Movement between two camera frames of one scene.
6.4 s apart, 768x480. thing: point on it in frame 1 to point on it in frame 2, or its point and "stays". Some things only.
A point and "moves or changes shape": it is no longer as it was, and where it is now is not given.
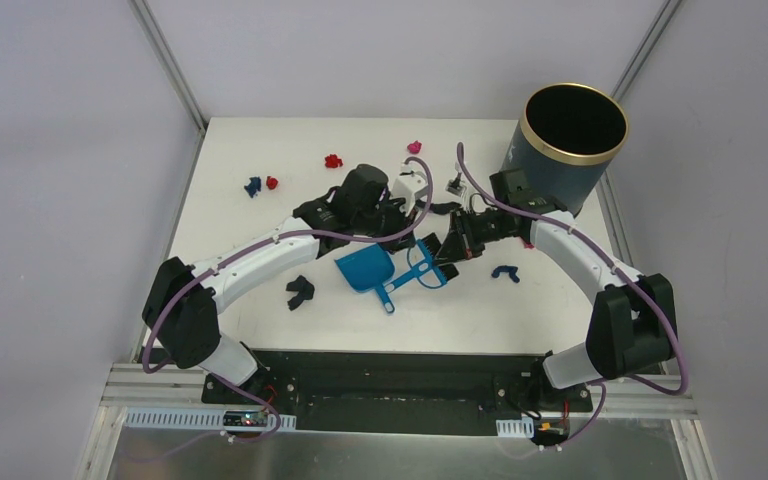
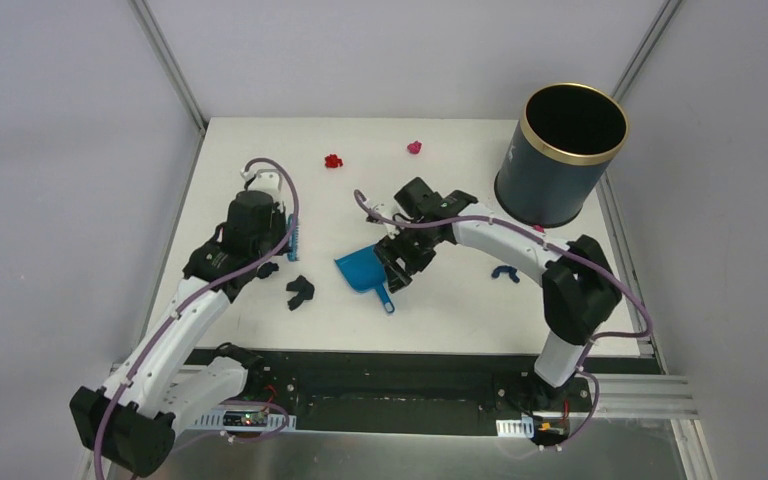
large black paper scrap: x=305 y=291 stays
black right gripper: x=459 y=246 to x=389 y=250
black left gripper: x=408 y=225 to x=281 y=234
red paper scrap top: x=332 y=161 stays
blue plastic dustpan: x=367 y=268 stays
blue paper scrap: x=512 y=270 stays
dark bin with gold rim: x=568 y=136 stays
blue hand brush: x=427 y=250 moves or changes shape
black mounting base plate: x=401 y=391 stays
